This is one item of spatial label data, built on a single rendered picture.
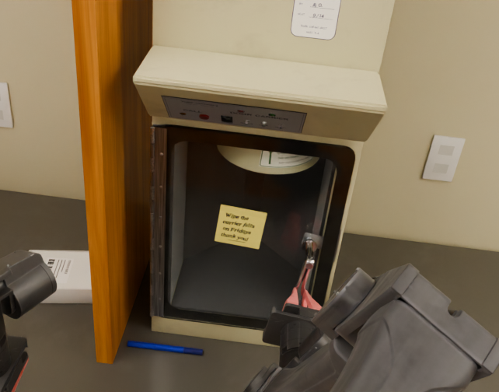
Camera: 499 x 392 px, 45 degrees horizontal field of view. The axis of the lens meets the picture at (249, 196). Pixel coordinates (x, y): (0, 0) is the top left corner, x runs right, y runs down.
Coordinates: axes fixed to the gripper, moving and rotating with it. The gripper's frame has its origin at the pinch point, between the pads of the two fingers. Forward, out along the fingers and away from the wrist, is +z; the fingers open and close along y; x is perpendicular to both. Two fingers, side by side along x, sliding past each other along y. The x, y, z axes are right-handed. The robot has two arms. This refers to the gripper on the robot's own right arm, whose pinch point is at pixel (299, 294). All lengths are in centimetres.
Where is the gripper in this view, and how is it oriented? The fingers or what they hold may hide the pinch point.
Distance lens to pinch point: 101.5
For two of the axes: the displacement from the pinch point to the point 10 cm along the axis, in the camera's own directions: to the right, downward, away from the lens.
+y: -9.7, -2.4, -0.7
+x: -2.4, 8.2, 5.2
